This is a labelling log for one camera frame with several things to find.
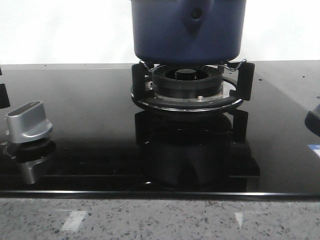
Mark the black pot support grate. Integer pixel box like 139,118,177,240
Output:
131,59,255,113

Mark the blue cooking pot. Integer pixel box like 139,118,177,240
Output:
130,0,247,66

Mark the black left pot support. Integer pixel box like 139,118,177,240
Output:
0,83,11,109

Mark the black gas burner head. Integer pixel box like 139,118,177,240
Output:
151,65,223,99

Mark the black glass gas stove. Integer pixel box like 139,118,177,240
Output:
0,61,320,200

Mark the silver stove knob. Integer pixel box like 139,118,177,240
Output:
5,100,53,144

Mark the blue white sticker label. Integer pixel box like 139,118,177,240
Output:
307,144,320,158

